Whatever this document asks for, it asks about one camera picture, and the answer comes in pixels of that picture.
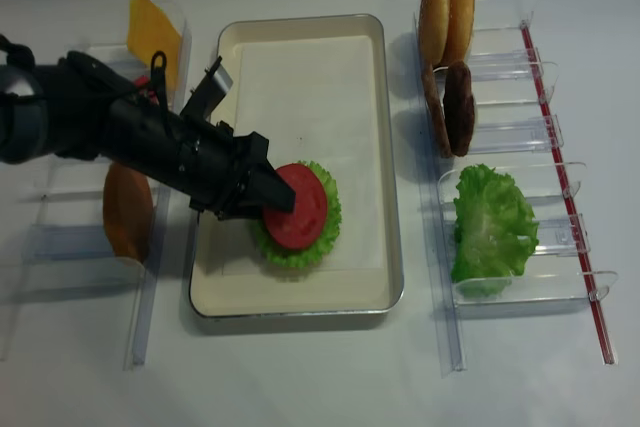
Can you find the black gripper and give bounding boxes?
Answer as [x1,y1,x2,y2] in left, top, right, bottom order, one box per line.
[107,100,296,220]

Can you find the red tomato slice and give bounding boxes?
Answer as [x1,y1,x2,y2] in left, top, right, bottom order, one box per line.
[263,163,328,250]

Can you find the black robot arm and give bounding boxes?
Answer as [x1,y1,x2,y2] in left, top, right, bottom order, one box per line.
[1,38,296,220]

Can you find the green lettuce leaf on tray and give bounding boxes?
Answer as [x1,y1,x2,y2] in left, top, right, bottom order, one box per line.
[251,161,342,271]

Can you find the light brown meat patty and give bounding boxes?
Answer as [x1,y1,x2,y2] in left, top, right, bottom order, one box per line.
[421,64,452,158]

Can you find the yellow cheese slice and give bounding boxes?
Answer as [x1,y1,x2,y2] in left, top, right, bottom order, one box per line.
[127,0,182,90]

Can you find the dark brown meat patty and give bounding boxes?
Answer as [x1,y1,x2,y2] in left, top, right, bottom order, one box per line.
[443,61,476,157]

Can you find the green lettuce leaf in rack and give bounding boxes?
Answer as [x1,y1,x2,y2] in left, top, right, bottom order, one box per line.
[451,164,539,299]

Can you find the white paper tray liner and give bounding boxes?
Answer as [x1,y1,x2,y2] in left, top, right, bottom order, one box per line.
[211,36,386,270]

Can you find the cream metal baking tray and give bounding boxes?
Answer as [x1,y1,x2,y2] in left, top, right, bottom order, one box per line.
[189,14,404,319]

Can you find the brown bun slice left rack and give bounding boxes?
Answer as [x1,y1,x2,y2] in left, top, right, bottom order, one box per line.
[102,162,153,263]

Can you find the clear acrylic rack left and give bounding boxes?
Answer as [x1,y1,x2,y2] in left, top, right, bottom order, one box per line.
[0,0,194,372]

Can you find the clear acrylic rack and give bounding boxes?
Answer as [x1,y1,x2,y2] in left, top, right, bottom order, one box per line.
[418,0,618,374]
[0,0,194,372]

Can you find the clear acrylic rack right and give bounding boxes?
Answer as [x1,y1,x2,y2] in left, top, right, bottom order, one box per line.
[418,0,618,374]

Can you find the tan bun half front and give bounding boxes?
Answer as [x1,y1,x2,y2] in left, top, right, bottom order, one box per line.
[418,0,450,66]

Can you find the tan bun half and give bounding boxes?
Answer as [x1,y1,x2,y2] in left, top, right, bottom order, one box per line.
[441,0,475,66]
[418,0,450,66]

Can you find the tan bun half rear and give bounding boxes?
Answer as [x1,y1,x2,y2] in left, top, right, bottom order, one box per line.
[441,0,475,66]

